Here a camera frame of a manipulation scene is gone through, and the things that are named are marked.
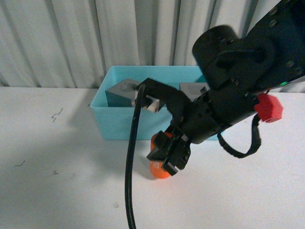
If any thin black looped cable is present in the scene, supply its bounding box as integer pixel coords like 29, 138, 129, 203
217, 114, 262, 159

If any gray block with round hole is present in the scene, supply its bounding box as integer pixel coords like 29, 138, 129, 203
179, 83, 210, 101

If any blue plastic box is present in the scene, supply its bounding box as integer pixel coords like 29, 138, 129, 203
90, 65, 226, 141

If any thick black cable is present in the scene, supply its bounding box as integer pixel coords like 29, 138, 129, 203
124, 82, 146, 229

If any red button block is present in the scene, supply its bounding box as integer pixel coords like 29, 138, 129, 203
254, 93, 284, 123

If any orange cylindrical part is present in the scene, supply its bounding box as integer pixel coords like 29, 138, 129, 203
150, 132, 173, 179

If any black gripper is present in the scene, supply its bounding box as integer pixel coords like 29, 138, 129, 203
146, 84, 259, 176

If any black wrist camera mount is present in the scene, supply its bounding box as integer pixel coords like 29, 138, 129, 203
136, 78, 191, 122

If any white pleated curtain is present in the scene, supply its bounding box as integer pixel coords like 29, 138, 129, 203
0, 0, 277, 88

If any gray block with rectangular slot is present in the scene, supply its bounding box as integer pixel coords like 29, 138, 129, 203
105, 78, 141, 107

